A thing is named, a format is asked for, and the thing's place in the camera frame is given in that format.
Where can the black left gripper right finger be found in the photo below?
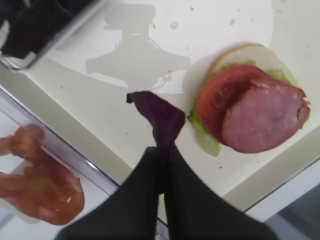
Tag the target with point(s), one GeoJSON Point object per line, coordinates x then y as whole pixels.
{"type": "Point", "coordinates": [195, 212]}

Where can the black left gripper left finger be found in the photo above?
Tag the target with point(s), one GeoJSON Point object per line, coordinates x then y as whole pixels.
{"type": "Point", "coordinates": [130, 213]}

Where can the purple cabbage leaf piece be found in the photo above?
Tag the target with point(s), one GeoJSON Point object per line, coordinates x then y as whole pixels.
{"type": "Point", "coordinates": [166, 119]}

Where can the green lettuce under tomato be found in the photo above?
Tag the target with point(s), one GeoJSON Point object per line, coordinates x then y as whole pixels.
{"type": "Point", "coordinates": [207, 142]}

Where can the standing tomato slices left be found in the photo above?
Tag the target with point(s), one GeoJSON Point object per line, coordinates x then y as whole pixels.
{"type": "Point", "coordinates": [46, 190]}

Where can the tomato slice under ham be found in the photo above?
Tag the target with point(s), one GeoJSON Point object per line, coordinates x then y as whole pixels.
{"type": "Point", "coordinates": [221, 92]}

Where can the white tomato holder block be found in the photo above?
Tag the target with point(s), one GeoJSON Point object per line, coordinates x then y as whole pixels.
{"type": "Point", "coordinates": [16, 169]}

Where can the pink ham slice on stack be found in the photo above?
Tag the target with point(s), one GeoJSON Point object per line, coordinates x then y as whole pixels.
{"type": "Point", "coordinates": [265, 116]}

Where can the white rectangular serving tray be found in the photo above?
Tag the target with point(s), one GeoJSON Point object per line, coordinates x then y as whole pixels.
{"type": "Point", "coordinates": [167, 46]}

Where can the left long clear divider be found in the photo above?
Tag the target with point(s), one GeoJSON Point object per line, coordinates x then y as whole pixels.
{"type": "Point", "coordinates": [97, 187]}

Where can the bottom bun on tray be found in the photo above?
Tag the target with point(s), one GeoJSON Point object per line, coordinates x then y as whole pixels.
{"type": "Point", "coordinates": [264, 58]}

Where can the clear plastic salad container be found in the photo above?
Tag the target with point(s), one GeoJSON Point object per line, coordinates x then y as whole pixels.
{"type": "Point", "coordinates": [15, 64]}

